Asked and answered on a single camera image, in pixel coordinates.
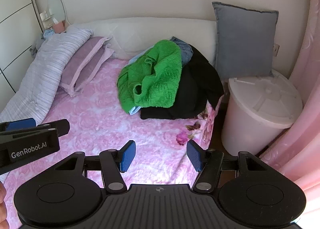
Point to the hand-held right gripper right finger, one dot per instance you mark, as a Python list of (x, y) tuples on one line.
[(195, 155)]

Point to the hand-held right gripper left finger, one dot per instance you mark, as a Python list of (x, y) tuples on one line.
[(127, 155)]

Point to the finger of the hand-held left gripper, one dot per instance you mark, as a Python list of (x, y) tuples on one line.
[(58, 126), (21, 124)]

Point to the green knitted vest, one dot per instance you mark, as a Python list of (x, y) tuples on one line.
[(160, 76)]

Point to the person's left hand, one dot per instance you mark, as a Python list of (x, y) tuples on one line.
[(3, 206)]

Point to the pink floral blanket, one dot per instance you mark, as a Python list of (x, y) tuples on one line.
[(100, 119)]

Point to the white striped quilt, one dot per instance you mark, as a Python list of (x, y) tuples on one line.
[(42, 73)]

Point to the black garment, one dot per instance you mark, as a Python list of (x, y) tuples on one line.
[(192, 94)]

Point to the purple pillow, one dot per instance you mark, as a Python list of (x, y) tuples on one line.
[(85, 63)]

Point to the white plastic bucket with lid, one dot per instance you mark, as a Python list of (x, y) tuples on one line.
[(255, 111)]

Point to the blue cloth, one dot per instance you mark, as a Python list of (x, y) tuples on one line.
[(48, 34)]

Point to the pink cup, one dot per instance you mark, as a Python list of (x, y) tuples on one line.
[(59, 26)]

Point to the blue denim jeans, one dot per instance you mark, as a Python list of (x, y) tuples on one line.
[(186, 53)]

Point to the small white shelf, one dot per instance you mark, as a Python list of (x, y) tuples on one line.
[(46, 16)]

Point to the round mirror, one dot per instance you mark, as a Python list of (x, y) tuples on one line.
[(56, 6)]

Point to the white padded headboard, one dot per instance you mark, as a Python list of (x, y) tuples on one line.
[(150, 33)]

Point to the grey cushion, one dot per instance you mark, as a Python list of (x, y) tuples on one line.
[(245, 41)]

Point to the pink curtain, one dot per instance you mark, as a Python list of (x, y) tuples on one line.
[(307, 94)]

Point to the wall socket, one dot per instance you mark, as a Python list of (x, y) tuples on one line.
[(275, 49)]

